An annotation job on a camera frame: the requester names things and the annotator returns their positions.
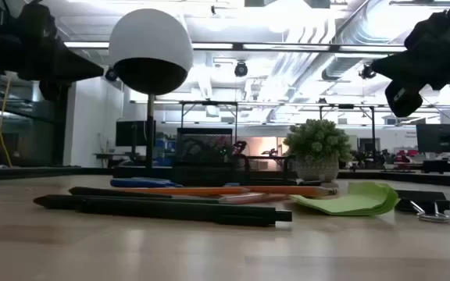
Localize orange pencil with eraser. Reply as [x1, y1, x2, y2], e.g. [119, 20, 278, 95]
[123, 187, 252, 197]

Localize black mesh desk organizer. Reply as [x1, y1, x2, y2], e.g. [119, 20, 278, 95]
[172, 127, 300, 187]

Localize white globe table lamp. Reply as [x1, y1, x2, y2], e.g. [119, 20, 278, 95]
[109, 8, 194, 180]

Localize binder clip with silver handles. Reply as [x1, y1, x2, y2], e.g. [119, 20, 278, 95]
[395, 189, 450, 224]

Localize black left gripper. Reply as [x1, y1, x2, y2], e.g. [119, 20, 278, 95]
[20, 2, 105, 102]

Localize green sticky note pad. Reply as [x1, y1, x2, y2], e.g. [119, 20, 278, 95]
[289, 181, 401, 217]

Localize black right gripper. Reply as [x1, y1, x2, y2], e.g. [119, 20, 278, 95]
[371, 11, 450, 118]

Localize black metal gantry frame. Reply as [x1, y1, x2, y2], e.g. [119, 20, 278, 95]
[178, 100, 239, 136]
[317, 103, 377, 161]

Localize black aluminium table frame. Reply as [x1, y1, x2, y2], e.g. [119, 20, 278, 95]
[0, 165, 450, 189]

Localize light tan pencil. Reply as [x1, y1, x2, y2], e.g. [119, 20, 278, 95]
[217, 192, 291, 205]

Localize black pen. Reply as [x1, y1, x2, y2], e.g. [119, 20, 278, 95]
[68, 186, 174, 199]
[79, 197, 293, 228]
[32, 194, 221, 211]

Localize green potted plant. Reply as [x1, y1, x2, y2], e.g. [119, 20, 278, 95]
[283, 118, 354, 183]

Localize blue-handled scissors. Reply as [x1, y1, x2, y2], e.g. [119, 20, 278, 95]
[110, 177, 185, 189]

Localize black ceiling spotlight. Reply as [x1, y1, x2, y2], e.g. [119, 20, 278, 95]
[234, 61, 249, 78]
[105, 66, 120, 83]
[359, 63, 377, 80]

